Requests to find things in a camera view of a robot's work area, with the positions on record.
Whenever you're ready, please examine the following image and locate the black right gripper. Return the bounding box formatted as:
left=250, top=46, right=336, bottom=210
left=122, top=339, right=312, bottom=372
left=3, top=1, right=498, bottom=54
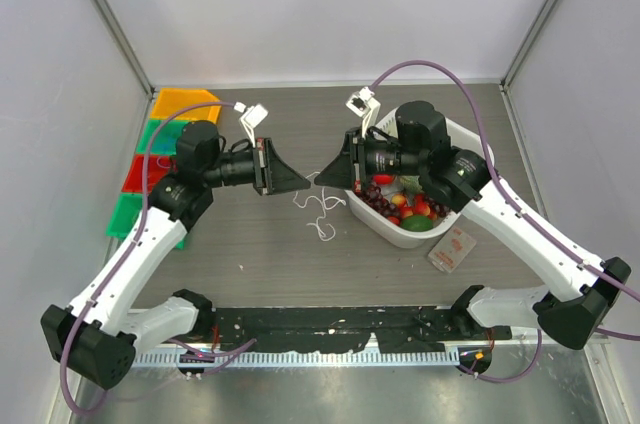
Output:
left=316, top=125, right=427, bottom=191

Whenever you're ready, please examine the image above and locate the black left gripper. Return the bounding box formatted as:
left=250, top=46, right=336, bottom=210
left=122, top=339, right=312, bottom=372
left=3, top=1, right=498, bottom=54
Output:
left=203, top=137, right=310, bottom=194

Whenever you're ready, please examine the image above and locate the white cable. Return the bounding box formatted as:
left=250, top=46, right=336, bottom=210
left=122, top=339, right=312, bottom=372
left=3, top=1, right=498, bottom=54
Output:
left=292, top=171, right=349, bottom=244

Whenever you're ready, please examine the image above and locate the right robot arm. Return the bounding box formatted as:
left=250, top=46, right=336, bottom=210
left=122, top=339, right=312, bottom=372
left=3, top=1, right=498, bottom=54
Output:
left=315, top=96, right=631, bottom=350

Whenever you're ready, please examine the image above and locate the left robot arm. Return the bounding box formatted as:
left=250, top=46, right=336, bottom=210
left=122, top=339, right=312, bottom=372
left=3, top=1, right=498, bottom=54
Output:
left=41, top=120, right=311, bottom=390

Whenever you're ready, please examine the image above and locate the dark purple grape bunch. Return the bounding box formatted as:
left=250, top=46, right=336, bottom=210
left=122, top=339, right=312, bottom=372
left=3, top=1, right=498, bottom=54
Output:
left=355, top=184, right=400, bottom=225

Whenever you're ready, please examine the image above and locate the red apple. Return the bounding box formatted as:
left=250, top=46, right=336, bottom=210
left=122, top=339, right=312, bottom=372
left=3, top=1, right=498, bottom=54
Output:
left=373, top=174, right=394, bottom=186

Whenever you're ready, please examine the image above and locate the white plastic fruit basket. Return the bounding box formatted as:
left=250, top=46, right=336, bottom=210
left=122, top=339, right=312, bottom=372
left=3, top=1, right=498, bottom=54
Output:
left=346, top=118, right=484, bottom=249

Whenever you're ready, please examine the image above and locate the red yellow lychee fruit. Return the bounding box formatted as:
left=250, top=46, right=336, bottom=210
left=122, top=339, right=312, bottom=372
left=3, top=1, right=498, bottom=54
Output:
left=390, top=194, right=407, bottom=208

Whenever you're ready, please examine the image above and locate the red strawberry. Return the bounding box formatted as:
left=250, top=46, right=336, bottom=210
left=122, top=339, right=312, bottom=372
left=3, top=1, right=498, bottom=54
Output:
left=398, top=196, right=438, bottom=221

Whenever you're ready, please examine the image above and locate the green lime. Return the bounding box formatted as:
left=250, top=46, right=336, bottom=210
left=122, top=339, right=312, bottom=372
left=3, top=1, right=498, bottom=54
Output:
left=400, top=215, right=434, bottom=233

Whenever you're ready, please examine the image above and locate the red grape bunch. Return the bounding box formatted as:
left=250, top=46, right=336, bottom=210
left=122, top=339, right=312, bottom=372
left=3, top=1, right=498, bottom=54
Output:
left=431, top=203, right=451, bottom=218

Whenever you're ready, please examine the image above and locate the upper green storage bin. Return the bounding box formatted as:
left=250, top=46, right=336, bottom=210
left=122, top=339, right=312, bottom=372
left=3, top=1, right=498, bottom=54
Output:
left=136, top=119, right=187, bottom=155

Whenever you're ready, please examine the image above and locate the green storage bin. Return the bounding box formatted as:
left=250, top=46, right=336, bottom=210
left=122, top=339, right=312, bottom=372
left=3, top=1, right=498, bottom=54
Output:
left=136, top=119, right=187, bottom=155
left=106, top=192, right=186, bottom=250

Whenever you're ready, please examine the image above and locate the red storage bin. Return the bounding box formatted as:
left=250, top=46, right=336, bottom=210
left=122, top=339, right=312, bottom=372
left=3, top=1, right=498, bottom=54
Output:
left=121, top=154, right=172, bottom=194

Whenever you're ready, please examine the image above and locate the transparent plastic card packet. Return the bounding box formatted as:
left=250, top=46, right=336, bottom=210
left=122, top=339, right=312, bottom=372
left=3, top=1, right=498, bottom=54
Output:
left=427, top=226, right=477, bottom=274

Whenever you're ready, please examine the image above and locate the orange storage bin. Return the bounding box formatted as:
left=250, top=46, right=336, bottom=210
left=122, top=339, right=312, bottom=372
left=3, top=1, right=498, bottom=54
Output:
left=150, top=88, right=222, bottom=123

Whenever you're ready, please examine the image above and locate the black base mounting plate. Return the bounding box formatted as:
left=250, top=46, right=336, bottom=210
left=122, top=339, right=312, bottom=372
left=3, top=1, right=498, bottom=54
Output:
left=155, top=306, right=514, bottom=355

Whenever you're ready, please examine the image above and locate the lower green storage bin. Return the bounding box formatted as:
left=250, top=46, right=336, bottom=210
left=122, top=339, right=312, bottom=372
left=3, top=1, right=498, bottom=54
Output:
left=106, top=192, right=186, bottom=250

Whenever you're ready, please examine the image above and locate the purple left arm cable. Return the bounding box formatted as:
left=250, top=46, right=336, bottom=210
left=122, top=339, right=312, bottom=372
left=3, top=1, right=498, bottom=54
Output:
left=59, top=101, right=259, bottom=418

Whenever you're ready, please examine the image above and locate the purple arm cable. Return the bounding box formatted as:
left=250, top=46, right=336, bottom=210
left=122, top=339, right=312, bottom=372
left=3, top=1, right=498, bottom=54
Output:
left=59, top=101, right=259, bottom=418
left=369, top=59, right=640, bottom=385

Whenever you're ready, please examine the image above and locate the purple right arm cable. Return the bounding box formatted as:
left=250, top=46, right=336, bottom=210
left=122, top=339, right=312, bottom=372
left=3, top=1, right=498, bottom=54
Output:
left=369, top=59, right=640, bottom=385

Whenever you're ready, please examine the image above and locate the white slotted cable duct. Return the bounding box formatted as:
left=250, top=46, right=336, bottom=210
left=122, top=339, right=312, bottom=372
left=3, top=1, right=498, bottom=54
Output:
left=133, top=346, right=460, bottom=369

